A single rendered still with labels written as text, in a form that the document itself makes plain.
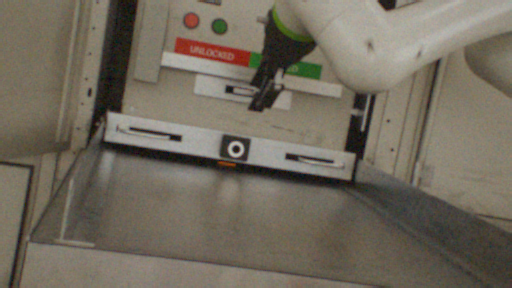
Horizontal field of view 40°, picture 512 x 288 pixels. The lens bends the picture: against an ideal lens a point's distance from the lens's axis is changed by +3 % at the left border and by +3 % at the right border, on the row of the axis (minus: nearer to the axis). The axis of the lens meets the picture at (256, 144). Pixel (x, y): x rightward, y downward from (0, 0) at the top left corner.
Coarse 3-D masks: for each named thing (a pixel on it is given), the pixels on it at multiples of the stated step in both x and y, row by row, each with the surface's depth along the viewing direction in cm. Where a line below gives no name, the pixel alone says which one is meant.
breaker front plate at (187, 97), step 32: (192, 0) 143; (224, 0) 144; (256, 0) 145; (192, 32) 144; (256, 32) 146; (320, 64) 149; (128, 96) 143; (160, 96) 144; (192, 96) 145; (224, 96) 146; (288, 96) 149; (320, 96) 150; (352, 96) 151; (224, 128) 147; (256, 128) 149; (288, 128) 150; (320, 128) 151
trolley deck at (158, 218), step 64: (64, 192) 97; (128, 192) 105; (192, 192) 114; (256, 192) 125; (320, 192) 139; (64, 256) 73; (128, 256) 74; (192, 256) 77; (256, 256) 82; (320, 256) 87; (384, 256) 94
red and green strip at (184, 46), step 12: (180, 48) 144; (192, 48) 144; (204, 48) 144; (216, 48) 145; (228, 48) 145; (216, 60) 145; (228, 60) 146; (240, 60) 146; (252, 60) 146; (288, 72) 148; (300, 72) 149; (312, 72) 149
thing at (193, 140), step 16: (112, 112) 143; (112, 128) 142; (144, 128) 143; (160, 128) 144; (176, 128) 145; (192, 128) 145; (128, 144) 143; (144, 144) 144; (160, 144) 144; (176, 144) 145; (192, 144) 146; (208, 144) 146; (256, 144) 148; (272, 144) 148; (288, 144) 149; (256, 160) 148; (272, 160) 149; (288, 160) 150; (320, 160) 151; (352, 160) 152
